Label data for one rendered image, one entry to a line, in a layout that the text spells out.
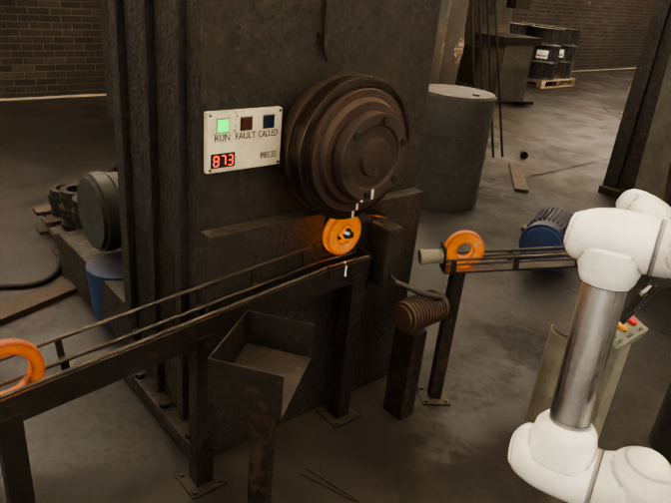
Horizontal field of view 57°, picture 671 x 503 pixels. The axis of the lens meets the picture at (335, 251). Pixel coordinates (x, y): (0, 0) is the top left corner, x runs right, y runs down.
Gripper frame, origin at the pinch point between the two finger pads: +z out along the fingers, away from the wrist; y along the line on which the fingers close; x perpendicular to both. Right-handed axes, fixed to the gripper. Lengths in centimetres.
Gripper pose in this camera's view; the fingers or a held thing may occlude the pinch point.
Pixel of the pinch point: (626, 313)
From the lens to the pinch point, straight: 226.3
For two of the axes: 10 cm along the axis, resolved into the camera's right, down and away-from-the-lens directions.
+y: -7.7, 2.1, -6.1
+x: 5.7, 6.7, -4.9
